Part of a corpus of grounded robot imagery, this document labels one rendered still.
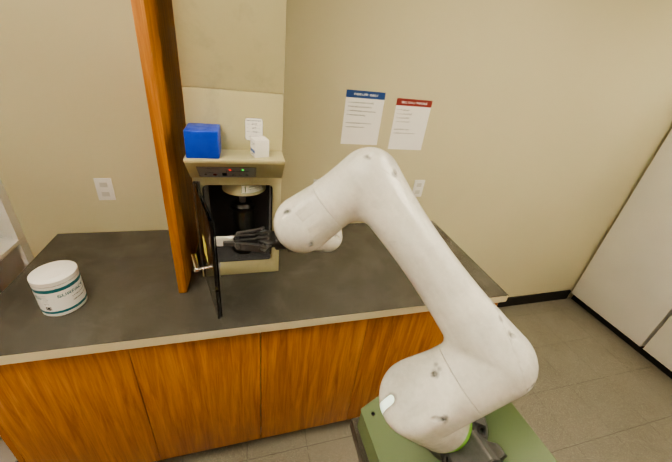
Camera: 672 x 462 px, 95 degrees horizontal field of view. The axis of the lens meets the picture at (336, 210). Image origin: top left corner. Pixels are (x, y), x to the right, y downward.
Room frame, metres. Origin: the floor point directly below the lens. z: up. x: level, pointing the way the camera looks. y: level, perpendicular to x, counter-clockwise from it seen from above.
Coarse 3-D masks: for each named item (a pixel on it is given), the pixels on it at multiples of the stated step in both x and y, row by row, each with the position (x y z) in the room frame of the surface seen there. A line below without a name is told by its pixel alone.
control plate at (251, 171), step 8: (200, 168) 0.95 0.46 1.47; (208, 168) 0.95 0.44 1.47; (216, 168) 0.96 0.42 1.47; (224, 168) 0.97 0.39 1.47; (232, 168) 0.97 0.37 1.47; (240, 168) 0.98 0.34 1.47; (248, 168) 0.99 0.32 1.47; (200, 176) 0.99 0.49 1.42; (208, 176) 1.00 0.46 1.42; (216, 176) 1.01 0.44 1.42; (224, 176) 1.01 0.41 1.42; (232, 176) 1.02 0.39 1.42; (240, 176) 1.03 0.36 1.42; (248, 176) 1.04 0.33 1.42
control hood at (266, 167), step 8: (224, 152) 1.01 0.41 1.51; (232, 152) 1.02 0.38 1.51; (240, 152) 1.03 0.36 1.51; (248, 152) 1.04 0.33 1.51; (272, 152) 1.08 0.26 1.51; (280, 152) 1.09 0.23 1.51; (184, 160) 0.90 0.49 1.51; (192, 160) 0.91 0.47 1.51; (200, 160) 0.92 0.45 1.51; (208, 160) 0.93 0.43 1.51; (216, 160) 0.94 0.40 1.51; (224, 160) 0.94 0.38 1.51; (232, 160) 0.95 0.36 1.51; (240, 160) 0.96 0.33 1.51; (248, 160) 0.97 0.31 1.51; (256, 160) 0.97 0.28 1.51; (264, 160) 0.98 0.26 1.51; (272, 160) 0.99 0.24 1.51; (280, 160) 1.00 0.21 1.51; (192, 168) 0.94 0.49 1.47; (256, 168) 1.00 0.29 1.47; (264, 168) 1.01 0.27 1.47; (272, 168) 1.01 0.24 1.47; (280, 168) 1.02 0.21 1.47; (192, 176) 0.98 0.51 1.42; (256, 176) 1.05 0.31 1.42; (264, 176) 1.06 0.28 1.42; (272, 176) 1.06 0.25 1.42; (280, 176) 1.07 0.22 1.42
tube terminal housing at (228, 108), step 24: (192, 96) 1.02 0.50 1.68; (216, 96) 1.04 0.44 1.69; (240, 96) 1.07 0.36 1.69; (264, 96) 1.09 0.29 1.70; (192, 120) 1.02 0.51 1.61; (216, 120) 1.04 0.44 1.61; (240, 120) 1.07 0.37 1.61; (264, 120) 1.09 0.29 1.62; (240, 144) 1.07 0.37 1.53; (240, 264) 1.06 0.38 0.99; (264, 264) 1.09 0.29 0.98
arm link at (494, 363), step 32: (352, 160) 0.56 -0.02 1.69; (384, 160) 0.55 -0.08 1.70; (320, 192) 0.53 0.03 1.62; (352, 192) 0.52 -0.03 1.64; (384, 192) 0.51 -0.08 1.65; (384, 224) 0.49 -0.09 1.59; (416, 224) 0.49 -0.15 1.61; (416, 256) 0.46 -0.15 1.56; (448, 256) 0.46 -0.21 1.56; (416, 288) 0.45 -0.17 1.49; (448, 288) 0.42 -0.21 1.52; (480, 288) 0.45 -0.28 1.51; (448, 320) 0.40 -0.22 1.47; (480, 320) 0.39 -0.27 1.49; (448, 352) 0.39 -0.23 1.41; (480, 352) 0.36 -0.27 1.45; (512, 352) 0.36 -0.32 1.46; (480, 384) 0.33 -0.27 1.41; (512, 384) 0.33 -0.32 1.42
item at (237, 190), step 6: (222, 186) 1.13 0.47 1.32; (228, 186) 1.10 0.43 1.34; (234, 186) 1.09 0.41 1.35; (240, 186) 1.09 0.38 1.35; (246, 186) 1.10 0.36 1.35; (252, 186) 1.11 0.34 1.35; (258, 186) 1.13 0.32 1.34; (264, 186) 1.17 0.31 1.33; (228, 192) 1.09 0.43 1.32; (234, 192) 1.08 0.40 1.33; (240, 192) 1.08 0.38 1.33; (246, 192) 1.09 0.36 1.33; (252, 192) 1.10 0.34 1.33; (258, 192) 1.12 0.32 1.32
